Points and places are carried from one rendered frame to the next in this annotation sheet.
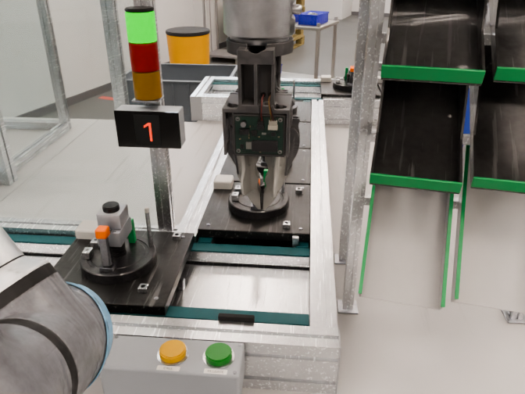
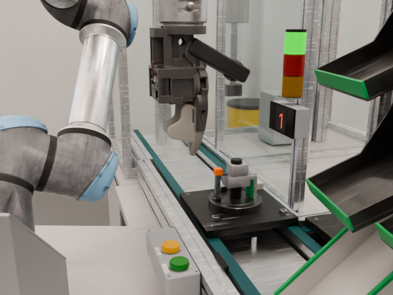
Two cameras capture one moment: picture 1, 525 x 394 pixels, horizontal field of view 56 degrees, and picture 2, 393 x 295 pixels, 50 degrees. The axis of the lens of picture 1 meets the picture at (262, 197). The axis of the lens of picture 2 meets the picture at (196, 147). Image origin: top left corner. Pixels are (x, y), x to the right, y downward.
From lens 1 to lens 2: 0.71 m
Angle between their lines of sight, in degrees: 63
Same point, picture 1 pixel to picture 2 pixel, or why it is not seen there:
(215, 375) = (162, 270)
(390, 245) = (344, 283)
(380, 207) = (368, 246)
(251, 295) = (276, 275)
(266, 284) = not seen: hidden behind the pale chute
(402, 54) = (364, 67)
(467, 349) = not seen: outside the picture
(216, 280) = (276, 254)
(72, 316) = (78, 154)
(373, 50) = not seen: hidden behind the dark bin
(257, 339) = (207, 277)
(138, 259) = (236, 204)
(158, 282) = (228, 221)
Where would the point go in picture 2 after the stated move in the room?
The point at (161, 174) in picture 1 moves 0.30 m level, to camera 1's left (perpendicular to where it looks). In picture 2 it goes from (294, 160) to (238, 133)
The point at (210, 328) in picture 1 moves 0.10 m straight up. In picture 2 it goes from (204, 256) to (204, 212)
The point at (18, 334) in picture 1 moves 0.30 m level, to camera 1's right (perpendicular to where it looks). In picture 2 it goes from (41, 137) to (54, 191)
